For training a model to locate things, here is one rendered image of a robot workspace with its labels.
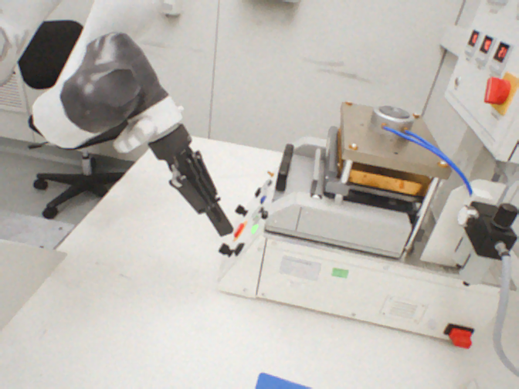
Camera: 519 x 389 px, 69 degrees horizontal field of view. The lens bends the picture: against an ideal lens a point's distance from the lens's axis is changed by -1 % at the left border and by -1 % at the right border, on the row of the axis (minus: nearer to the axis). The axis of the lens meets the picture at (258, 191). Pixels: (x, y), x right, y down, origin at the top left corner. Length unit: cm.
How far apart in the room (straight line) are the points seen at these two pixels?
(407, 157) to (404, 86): 161
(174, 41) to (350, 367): 194
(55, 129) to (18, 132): 238
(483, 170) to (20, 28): 91
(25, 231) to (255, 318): 57
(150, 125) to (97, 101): 11
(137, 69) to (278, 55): 159
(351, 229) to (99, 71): 48
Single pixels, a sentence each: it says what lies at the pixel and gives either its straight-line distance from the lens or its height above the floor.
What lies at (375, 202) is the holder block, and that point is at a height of 100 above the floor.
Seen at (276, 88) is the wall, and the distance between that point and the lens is 226.
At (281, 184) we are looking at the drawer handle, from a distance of 77.
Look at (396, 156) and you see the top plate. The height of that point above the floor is 111.
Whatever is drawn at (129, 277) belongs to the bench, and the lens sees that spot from 88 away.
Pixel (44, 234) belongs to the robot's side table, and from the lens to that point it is 103.
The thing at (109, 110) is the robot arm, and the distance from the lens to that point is 61.
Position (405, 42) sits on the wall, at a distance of 224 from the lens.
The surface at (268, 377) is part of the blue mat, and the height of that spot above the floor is 75.
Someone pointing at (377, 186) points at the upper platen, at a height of 104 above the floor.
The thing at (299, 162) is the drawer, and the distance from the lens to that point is 90.
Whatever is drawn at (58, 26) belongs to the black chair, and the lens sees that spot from 239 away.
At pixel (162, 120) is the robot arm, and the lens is 68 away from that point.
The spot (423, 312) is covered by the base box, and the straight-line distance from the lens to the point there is 84.
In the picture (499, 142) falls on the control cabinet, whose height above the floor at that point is 118.
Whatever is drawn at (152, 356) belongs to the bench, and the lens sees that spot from 75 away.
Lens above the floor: 136
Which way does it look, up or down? 31 degrees down
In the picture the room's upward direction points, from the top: 9 degrees clockwise
